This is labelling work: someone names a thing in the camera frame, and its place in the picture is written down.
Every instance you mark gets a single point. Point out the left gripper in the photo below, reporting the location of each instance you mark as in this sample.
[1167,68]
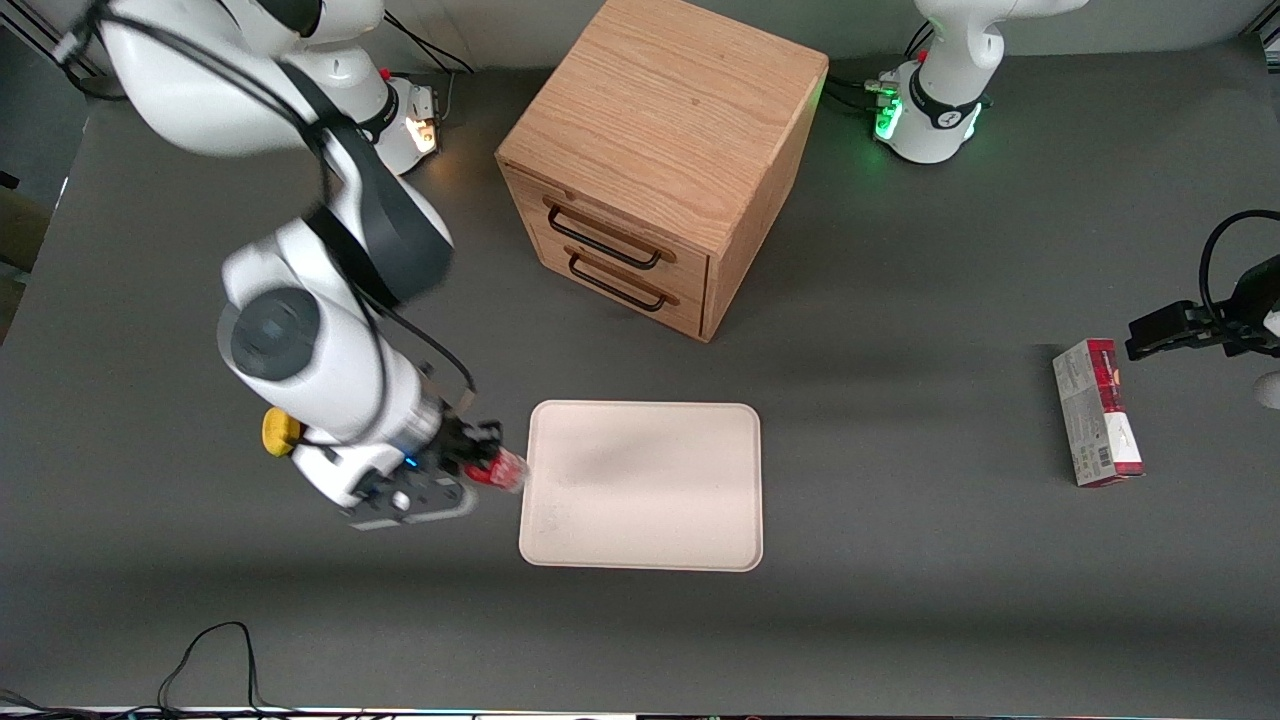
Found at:
[1236,322]

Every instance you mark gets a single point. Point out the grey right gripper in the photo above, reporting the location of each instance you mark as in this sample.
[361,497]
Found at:
[462,446]

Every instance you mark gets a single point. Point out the red coke bottle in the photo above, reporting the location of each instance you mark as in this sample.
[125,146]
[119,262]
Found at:
[502,470]

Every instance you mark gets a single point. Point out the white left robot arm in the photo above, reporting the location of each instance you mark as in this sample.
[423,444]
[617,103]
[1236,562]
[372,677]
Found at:
[935,120]

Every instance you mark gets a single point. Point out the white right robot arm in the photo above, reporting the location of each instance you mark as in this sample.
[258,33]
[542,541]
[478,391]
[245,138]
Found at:
[330,360]

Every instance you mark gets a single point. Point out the white rectangular tray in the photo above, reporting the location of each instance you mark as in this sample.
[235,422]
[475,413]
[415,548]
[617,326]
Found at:
[640,485]

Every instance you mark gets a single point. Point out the red grey carton box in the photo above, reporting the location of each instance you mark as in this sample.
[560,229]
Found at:
[1095,420]

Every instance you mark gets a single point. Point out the yellow lemon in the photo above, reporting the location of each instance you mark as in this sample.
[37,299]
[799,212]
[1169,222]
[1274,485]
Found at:
[280,432]

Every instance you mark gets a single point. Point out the wooden drawer front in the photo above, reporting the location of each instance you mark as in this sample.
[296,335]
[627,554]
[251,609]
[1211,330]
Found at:
[688,312]
[530,198]

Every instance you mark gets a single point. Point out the wooden drawer cabinet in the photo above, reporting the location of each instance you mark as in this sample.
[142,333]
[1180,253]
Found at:
[660,90]

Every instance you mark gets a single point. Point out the dark aluminium frame rail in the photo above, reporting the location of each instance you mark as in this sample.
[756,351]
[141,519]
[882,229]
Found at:
[25,30]

